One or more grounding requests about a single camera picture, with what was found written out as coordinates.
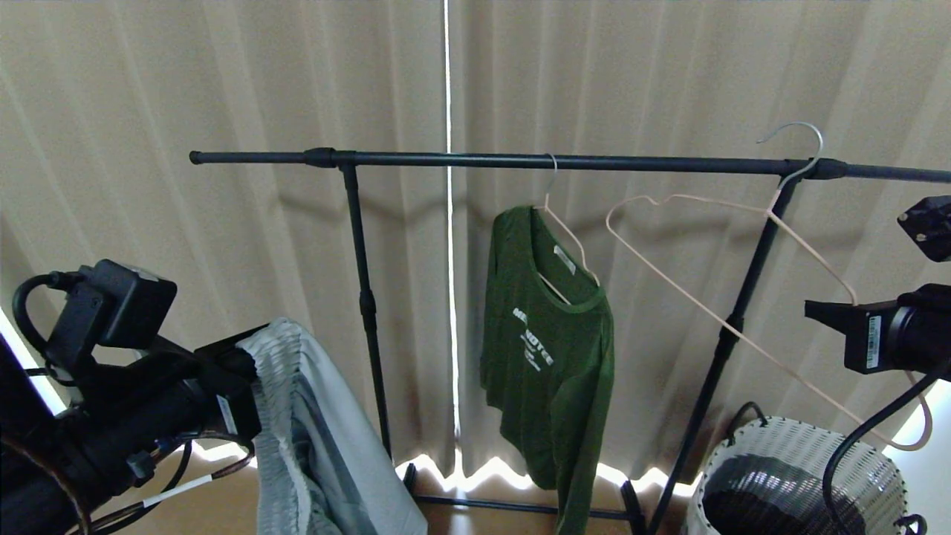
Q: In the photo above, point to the beige curtain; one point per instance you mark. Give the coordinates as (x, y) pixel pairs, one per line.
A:
(186, 89)

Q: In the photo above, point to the black clothes rack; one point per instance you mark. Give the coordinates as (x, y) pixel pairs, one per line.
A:
(520, 160)

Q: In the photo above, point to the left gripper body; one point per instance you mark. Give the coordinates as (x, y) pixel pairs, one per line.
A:
(163, 401)

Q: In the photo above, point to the green shirt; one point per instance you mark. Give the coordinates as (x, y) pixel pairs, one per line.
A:
(550, 401)

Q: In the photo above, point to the white laundry basket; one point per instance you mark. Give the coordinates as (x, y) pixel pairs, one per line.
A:
(802, 446)

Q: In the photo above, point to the pale grey shorts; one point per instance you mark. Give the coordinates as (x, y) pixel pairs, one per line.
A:
(342, 446)

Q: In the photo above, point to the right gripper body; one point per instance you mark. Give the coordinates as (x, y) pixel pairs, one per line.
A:
(914, 334)

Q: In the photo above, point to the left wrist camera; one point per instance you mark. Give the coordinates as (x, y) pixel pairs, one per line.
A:
(126, 305)

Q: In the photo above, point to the pink clothes hanger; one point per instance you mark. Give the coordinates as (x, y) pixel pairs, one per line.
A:
(572, 238)
(813, 256)

